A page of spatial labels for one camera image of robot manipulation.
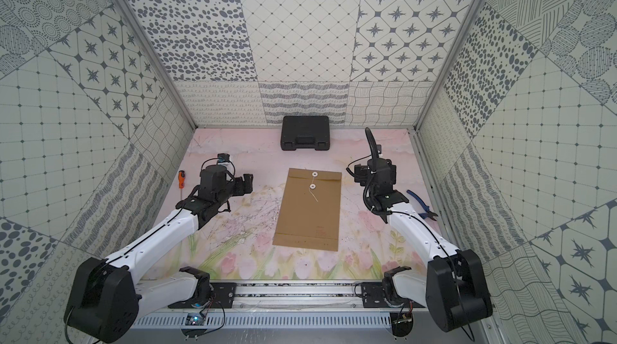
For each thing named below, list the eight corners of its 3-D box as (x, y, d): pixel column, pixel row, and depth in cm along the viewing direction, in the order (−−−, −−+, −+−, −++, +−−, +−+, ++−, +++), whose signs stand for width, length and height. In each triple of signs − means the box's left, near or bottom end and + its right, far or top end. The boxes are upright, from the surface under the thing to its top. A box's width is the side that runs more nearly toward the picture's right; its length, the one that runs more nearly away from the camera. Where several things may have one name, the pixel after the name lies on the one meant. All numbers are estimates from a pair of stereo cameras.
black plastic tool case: (280, 152, 113) (279, 144, 109) (284, 123, 126) (283, 116, 122) (329, 152, 113) (330, 144, 109) (328, 123, 126) (328, 116, 122)
